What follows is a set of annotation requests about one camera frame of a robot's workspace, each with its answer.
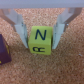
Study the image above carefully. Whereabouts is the yellow block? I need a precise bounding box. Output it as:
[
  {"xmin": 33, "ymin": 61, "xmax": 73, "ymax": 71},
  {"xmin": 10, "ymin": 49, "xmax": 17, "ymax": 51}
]
[{"xmin": 27, "ymin": 26, "xmax": 54, "ymax": 57}]

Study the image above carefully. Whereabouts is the purple block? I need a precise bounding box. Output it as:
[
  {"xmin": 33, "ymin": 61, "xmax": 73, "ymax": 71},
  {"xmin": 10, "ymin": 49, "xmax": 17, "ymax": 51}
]
[{"xmin": 0, "ymin": 33, "xmax": 13, "ymax": 66}]

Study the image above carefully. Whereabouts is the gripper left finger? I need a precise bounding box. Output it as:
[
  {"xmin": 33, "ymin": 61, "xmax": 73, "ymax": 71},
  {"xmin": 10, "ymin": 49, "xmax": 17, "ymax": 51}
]
[{"xmin": 0, "ymin": 8, "xmax": 30, "ymax": 48}]

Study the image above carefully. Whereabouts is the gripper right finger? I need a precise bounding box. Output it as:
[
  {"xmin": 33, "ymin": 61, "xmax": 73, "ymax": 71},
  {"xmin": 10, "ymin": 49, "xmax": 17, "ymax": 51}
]
[{"xmin": 52, "ymin": 8, "xmax": 84, "ymax": 50}]

